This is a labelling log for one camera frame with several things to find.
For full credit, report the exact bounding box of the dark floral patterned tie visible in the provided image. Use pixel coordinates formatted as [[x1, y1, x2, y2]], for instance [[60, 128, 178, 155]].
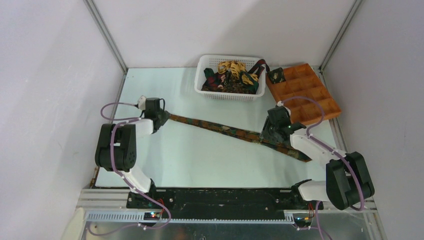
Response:
[[169, 114, 312, 163]]

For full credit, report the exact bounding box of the orange compartment tray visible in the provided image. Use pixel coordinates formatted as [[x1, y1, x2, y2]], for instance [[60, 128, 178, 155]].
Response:
[[266, 63, 342, 125]]

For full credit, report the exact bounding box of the white plastic mesh basket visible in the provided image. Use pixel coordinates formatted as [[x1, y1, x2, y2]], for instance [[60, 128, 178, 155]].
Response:
[[194, 54, 266, 101]]

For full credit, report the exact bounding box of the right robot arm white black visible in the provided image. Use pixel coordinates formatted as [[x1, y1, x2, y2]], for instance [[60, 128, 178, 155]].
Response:
[[260, 106, 375, 211]]

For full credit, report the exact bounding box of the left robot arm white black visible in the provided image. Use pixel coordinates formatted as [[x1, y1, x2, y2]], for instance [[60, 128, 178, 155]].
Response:
[[94, 96, 170, 208]]

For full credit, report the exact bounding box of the rolled dark patterned tie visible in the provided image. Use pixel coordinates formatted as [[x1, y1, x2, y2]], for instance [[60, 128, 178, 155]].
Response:
[[267, 67, 286, 84]]

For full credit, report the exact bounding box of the brown dark patterned tie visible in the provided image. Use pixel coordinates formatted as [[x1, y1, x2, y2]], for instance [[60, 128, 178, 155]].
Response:
[[201, 74, 255, 94]]

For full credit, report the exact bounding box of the red navy striped tie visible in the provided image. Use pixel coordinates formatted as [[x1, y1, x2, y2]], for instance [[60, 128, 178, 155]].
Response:
[[248, 59, 270, 78]]

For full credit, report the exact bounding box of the green navy plaid tie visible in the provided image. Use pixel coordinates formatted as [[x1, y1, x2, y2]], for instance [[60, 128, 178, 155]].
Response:
[[201, 68, 259, 95]]

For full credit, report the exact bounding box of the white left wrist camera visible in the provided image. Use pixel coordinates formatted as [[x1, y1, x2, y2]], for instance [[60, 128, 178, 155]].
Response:
[[136, 95, 147, 111]]

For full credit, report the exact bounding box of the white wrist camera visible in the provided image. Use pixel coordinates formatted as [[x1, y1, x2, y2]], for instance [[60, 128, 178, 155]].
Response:
[[276, 101, 291, 117], [136, 95, 147, 111]]

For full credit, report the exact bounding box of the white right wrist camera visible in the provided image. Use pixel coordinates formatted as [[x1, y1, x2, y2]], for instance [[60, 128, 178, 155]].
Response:
[[276, 101, 291, 117]]

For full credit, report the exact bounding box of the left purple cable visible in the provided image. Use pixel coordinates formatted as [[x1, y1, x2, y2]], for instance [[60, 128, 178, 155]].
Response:
[[100, 102, 173, 230]]

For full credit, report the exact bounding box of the purple cable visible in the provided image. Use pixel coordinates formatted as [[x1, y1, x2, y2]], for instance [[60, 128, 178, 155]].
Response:
[[100, 102, 173, 230], [279, 96, 366, 240]]

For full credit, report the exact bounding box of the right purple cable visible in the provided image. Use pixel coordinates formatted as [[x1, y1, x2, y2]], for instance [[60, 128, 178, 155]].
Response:
[[279, 96, 366, 240]]

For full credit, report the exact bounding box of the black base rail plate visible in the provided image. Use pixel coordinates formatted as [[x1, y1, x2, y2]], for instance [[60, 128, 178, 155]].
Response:
[[147, 187, 317, 221]]

